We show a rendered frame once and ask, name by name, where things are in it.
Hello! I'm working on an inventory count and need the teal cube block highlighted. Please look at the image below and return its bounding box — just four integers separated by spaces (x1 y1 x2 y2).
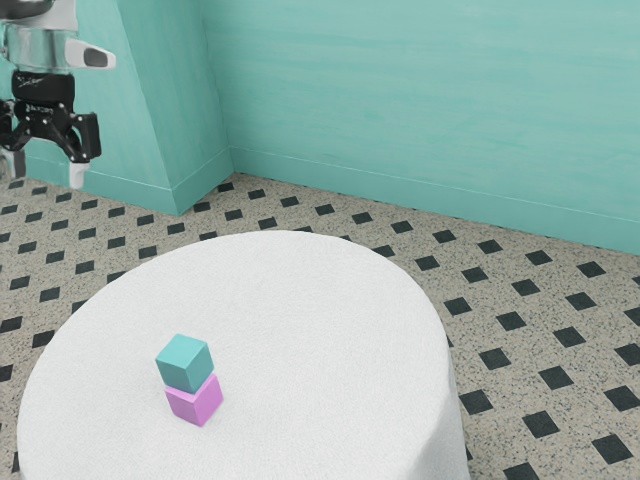
155 333 215 394

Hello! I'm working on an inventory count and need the pink cube block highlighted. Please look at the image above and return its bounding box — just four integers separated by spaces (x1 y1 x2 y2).
164 372 225 428

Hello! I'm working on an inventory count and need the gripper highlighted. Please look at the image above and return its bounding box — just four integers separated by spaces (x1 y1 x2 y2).
0 69 104 190

